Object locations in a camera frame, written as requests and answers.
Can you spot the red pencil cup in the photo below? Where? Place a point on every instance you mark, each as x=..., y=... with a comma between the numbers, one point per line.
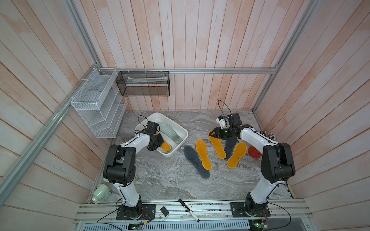
x=254, y=153

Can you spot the aluminium rail left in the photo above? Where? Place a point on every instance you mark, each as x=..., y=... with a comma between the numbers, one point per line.
x=21, y=166

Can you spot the aluminium rail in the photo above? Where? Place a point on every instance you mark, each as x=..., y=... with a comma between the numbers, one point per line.
x=21, y=166
x=209, y=70

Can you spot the white wire mesh shelf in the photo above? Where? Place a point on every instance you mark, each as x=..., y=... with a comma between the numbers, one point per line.
x=99, y=103

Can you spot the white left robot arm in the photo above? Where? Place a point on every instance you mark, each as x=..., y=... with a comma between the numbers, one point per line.
x=120, y=166

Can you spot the small black box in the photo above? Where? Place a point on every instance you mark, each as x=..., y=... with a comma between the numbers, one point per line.
x=165, y=211

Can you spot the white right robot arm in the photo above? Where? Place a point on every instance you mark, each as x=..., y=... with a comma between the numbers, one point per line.
x=277, y=163

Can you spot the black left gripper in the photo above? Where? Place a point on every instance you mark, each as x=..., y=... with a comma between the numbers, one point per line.
x=161, y=141

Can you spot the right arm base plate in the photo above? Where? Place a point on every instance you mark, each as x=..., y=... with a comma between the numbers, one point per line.
x=237, y=209

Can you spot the aluminium rail back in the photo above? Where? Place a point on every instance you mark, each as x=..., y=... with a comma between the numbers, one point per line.
x=209, y=70

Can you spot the dark grey insole right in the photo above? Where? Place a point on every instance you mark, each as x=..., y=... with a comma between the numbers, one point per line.
x=229, y=147

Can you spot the black marker pen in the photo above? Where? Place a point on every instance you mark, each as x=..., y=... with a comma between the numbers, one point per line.
x=189, y=210

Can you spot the yellow insole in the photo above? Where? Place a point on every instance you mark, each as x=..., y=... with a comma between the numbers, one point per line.
x=239, y=152
x=165, y=146
x=217, y=143
x=202, y=151

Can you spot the black mesh basket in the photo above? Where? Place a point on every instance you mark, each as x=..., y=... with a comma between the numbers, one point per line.
x=144, y=83

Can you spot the dark grey insole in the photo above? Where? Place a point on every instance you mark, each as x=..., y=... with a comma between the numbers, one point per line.
x=192, y=156
x=229, y=147

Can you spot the white plastic storage box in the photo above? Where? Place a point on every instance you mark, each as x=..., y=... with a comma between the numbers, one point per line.
x=159, y=117

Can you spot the dark grey insole centre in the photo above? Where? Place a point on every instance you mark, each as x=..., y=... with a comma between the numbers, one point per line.
x=192, y=156

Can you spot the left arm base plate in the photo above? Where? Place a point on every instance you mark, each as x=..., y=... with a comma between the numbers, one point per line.
x=146, y=212

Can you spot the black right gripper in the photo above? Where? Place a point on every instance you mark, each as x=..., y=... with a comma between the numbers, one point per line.
x=219, y=134

